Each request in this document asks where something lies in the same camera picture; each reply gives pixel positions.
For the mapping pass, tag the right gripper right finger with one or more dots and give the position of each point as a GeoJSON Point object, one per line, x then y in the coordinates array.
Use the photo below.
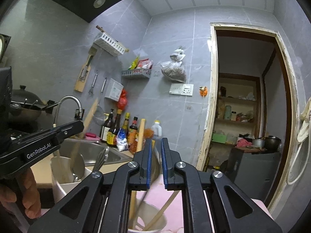
{"type": "Point", "coordinates": [210, 201]}

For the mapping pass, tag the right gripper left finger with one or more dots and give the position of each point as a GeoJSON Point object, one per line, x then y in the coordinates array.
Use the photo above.
{"type": "Point", "coordinates": [101, 202]}

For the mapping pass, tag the white plastic utensil basket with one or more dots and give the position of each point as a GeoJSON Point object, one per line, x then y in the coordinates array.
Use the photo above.
{"type": "Point", "coordinates": [63, 181]}

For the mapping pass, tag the steel ladle spoon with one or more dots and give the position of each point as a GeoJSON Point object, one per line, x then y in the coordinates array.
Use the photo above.
{"type": "Point", "coordinates": [77, 167]}

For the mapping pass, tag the chrome kitchen faucet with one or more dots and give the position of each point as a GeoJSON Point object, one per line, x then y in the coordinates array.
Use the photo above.
{"type": "Point", "coordinates": [69, 108]}

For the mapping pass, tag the person left hand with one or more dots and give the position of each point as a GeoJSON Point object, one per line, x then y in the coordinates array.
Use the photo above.
{"type": "Point", "coordinates": [31, 199]}

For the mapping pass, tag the black wok with lid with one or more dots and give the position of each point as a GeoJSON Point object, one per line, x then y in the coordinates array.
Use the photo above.
{"type": "Point", "coordinates": [27, 107]}

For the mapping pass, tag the dark grey cabinet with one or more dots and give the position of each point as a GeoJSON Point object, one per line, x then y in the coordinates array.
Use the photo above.
{"type": "Point", "coordinates": [253, 173]}

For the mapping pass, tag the stainless steel sink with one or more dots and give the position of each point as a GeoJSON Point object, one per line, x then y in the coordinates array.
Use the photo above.
{"type": "Point", "coordinates": [90, 149]}

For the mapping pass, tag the pink floral table cloth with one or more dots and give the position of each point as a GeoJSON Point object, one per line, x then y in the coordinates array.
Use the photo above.
{"type": "Point", "coordinates": [158, 196]}

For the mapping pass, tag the dark soy sauce bottle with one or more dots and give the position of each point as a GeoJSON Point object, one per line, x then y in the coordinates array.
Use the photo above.
{"type": "Point", "coordinates": [113, 131]}

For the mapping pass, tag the white salt bag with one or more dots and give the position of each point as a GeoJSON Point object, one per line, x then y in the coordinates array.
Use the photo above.
{"type": "Point", "coordinates": [121, 140]}

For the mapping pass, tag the wooden knife holder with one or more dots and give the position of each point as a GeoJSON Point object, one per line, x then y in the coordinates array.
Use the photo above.
{"type": "Point", "coordinates": [84, 72]}

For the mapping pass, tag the wooden pantry shelf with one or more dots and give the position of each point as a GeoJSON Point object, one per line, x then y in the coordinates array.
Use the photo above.
{"type": "Point", "coordinates": [238, 109]}

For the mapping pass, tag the large oil jug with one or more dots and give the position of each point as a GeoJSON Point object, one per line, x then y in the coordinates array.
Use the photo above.
{"type": "Point", "coordinates": [157, 133]}

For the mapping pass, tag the red plastic bag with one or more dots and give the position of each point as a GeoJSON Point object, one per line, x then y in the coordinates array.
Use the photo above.
{"type": "Point", "coordinates": [122, 103]}

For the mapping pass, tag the white rubber gloves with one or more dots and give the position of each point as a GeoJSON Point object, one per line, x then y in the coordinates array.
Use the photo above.
{"type": "Point", "coordinates": [305, 118]}

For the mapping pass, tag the hanging plastic bag of spices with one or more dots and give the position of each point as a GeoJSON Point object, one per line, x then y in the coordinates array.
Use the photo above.
{"type": "Point", "coordinates": [174, 70]}

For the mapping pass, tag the wooden door frame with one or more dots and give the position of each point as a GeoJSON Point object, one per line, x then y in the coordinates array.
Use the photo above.
{"type": "Point", "coordinates": [283, 190]}

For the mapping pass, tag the hanging wire strainer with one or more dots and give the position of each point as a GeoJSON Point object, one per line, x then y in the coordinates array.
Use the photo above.
{"type": "Point", "coordinates": [98, 115]}

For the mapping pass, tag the orange wall hook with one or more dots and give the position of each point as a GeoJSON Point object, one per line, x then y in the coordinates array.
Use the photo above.
{"type": "Point", "coordinates": [203, 91]}

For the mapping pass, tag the white wall box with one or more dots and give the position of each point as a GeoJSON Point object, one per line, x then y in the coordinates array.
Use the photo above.
{"type": "Point", "coordinates": [114, 90]}

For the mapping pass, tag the white wall switch socket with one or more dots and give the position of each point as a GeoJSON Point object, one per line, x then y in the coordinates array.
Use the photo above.
{"type": "Point", "coordinates": [181, 89]}

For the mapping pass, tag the grey wall spice shelf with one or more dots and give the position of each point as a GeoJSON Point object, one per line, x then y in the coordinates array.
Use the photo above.
{"type": "Point", "coordinates": [139, 73]}

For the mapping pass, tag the white wall basket rack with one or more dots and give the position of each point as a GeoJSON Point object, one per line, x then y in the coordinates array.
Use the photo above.
{"type": "Point", "coordinates": [109, 44]}

